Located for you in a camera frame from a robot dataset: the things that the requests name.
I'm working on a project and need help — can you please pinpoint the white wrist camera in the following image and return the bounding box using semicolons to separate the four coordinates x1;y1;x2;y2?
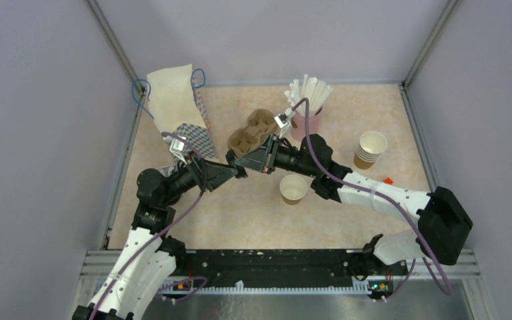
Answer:
274;107;295;140
163;135;188;164

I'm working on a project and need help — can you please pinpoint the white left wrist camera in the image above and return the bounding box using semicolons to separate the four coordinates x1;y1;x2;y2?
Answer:
163;135;188;164

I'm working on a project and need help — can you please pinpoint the brown pulp cup carrier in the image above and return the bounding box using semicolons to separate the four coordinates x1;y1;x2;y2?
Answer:
227;109;278;157

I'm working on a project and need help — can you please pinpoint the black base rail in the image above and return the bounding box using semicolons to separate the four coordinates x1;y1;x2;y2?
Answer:
171;249;407;290

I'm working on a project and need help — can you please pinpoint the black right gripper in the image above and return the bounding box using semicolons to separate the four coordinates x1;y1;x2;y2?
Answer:
235;134;318;179

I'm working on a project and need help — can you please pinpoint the black plastic cup lid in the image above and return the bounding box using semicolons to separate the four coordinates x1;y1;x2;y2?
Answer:
225;149;247;179

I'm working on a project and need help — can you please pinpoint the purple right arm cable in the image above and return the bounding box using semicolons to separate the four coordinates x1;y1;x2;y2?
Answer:
291;97;455;305

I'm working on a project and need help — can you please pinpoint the single brown paper cup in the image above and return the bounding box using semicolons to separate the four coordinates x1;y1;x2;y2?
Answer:
279;175;308;205

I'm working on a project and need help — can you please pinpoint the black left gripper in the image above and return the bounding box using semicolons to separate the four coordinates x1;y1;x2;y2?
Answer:
161;149;238;204

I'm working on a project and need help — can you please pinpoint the stack of brown paper cups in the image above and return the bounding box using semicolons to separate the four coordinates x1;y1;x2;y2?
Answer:
354;131;388;169

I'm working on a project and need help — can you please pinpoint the bundle of white straws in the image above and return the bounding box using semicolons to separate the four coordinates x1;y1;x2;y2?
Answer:
284;74;333;116

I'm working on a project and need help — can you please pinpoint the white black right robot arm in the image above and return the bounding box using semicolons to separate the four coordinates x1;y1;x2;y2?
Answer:
227;134;473;275

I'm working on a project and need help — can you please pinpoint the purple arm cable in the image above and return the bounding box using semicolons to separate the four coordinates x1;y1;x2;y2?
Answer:
88;131;208;320
291;97;455;305

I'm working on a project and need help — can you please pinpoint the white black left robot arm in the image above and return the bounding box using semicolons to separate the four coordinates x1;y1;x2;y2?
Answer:
72;155;246;319

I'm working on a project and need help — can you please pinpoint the pink straw holder cup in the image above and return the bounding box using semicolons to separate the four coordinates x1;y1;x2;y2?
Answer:
290;107;323;141

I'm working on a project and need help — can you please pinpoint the blue checkered paper bag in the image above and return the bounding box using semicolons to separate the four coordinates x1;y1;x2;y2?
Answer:
131;64;218;162

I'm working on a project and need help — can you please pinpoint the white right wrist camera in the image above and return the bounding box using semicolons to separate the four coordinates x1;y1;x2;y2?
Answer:
274;107;295;140

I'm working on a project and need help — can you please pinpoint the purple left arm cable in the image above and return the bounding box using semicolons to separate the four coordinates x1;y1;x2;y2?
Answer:
88;131;208;320

